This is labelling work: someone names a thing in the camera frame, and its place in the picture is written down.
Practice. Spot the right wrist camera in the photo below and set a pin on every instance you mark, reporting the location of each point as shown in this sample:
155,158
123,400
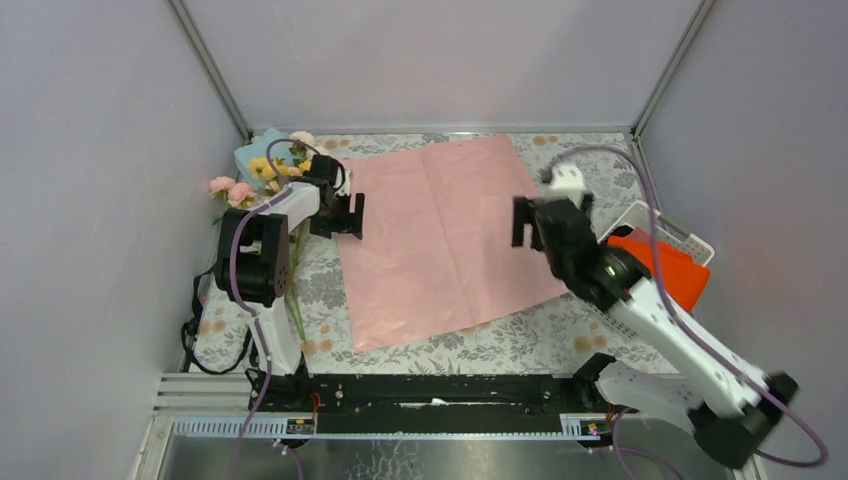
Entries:
564,181

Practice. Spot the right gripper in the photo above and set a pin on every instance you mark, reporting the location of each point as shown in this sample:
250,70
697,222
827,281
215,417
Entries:
522,214

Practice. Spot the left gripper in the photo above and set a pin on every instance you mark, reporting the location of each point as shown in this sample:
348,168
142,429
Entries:
348,223

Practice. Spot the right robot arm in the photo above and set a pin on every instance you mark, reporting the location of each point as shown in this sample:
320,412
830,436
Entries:
723,401

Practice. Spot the white fake flower stem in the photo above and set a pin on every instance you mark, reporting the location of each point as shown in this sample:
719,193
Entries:
304,146

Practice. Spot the black ribbon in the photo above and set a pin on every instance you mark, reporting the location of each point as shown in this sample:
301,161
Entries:
216,339

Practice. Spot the pink purple wrapping paper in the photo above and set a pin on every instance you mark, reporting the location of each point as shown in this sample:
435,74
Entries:
436,253

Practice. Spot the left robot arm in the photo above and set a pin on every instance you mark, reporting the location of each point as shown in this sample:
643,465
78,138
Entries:
255,263

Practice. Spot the floral tablecloth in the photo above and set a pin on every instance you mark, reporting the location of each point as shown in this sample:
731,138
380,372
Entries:
554,337

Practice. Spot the pink cloth in basket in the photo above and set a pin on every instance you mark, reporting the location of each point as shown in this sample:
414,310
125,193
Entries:
639,235

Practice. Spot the pink fake flower stem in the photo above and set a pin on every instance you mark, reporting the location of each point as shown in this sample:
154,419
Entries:
234,194

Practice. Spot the light blue folded towel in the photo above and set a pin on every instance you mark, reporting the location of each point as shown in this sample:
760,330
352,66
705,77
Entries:
245,156

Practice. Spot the white plastic basket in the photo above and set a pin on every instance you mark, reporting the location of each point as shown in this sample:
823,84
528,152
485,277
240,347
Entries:
637,216

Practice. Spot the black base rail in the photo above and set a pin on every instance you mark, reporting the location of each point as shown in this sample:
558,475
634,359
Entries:
429,404

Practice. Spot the orange cloth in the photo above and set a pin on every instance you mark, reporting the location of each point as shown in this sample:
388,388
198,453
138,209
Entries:
683,279

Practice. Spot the yellow fake flower stem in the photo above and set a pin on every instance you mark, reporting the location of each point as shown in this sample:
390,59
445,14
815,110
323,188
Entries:
272,175

